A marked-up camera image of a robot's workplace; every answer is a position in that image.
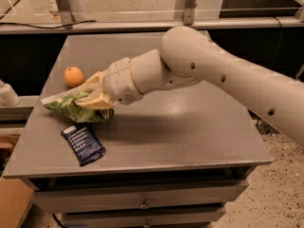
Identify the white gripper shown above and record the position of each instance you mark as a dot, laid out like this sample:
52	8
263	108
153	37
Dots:
120	81

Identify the green jalapeno chip bag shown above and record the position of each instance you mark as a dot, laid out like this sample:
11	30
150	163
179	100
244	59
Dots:
65	105

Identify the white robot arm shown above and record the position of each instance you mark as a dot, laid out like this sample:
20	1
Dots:
187	57

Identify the blue rxbar blueberry wrapper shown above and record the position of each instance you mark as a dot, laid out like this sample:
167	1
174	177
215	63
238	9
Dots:
84	143

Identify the orange fruit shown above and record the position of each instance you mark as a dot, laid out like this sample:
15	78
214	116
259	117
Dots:
73	76

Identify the white pipe at left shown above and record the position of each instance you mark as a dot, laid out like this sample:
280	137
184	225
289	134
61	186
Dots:
8	95

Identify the grey drawer cabinet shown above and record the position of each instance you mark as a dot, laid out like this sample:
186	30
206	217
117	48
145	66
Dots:
198	133

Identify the upper grey drawer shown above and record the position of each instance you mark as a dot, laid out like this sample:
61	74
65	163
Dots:
139	197

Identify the grey drawer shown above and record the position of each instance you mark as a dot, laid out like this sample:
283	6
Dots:
139	197
145	218

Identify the brown cardboard box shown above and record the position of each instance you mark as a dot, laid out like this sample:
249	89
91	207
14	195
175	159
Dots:
14	203

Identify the lower grey drawer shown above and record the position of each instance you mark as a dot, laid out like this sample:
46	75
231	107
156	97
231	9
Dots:
145	218

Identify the grey metal rail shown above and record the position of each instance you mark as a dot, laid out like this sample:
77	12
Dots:
91	26

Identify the left metal bracket post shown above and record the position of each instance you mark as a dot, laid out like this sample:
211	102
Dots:
65	13

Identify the metal bracket post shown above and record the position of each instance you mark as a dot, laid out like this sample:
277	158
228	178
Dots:
65	13
189	7

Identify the right metal bracket post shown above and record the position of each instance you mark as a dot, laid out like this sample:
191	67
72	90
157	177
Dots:
189	7

